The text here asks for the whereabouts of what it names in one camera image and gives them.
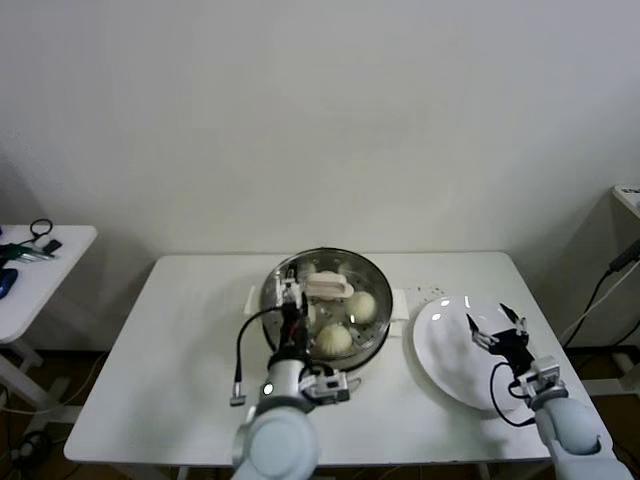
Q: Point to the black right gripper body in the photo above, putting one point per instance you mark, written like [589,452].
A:
[514,351]

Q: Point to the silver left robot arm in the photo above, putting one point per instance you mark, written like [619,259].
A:
[280,445]

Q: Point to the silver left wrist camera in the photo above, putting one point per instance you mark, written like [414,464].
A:
[330,387]

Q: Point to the white side table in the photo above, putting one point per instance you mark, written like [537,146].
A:
[60,280]

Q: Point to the white steamed baozi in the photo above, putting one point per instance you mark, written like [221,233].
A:
[334,340]
[361,307]
[312,314]

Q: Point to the round glass pot lid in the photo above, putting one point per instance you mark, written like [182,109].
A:
[327,286]

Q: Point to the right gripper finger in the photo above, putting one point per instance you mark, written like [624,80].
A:
[520,327]
[482,342]

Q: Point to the white metal floor frame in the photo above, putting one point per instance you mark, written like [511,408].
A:
[627,361]

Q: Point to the blue plastic object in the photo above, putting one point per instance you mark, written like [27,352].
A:
[7,282]

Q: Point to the stainless steel steamer basket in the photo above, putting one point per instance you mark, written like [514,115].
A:
[375,344]

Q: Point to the white round plate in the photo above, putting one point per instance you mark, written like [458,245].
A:
[447,387]

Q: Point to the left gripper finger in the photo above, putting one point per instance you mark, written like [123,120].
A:
[291,287]
[303,306]

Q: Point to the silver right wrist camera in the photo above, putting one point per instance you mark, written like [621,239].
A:
[545,375]

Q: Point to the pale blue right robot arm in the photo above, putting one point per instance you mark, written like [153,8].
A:
[572,430]

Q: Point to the small black device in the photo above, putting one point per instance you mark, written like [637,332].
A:
[55,245]

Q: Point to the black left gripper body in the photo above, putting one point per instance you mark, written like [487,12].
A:
[295,332]

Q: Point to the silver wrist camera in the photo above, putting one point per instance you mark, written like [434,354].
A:
[545,375]
[330,387]

